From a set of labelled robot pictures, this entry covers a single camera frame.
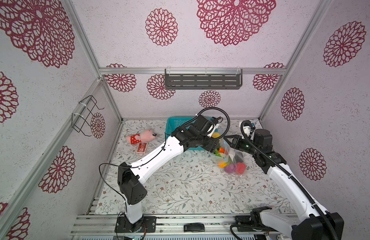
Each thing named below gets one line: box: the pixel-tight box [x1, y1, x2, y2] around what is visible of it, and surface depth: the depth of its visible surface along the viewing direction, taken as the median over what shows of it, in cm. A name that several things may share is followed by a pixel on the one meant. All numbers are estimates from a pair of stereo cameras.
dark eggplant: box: [234, 152, 244, 163], surface depth 91 cm
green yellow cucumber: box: [218, 162, 230, 169], surface depth 89 cm
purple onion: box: [224, 163, 237, 174], surface depth 88 cm
